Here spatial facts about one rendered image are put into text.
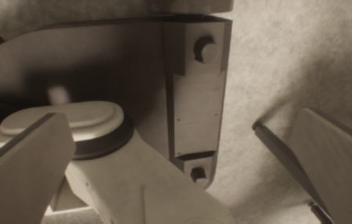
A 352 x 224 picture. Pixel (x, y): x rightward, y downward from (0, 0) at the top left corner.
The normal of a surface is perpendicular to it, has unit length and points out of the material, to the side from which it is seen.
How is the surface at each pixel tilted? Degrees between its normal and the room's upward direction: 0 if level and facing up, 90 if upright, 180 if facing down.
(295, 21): 0
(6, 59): 0
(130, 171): 90
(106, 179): 90
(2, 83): 0
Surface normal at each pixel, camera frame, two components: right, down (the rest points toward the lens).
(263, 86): 0.21, 0.48
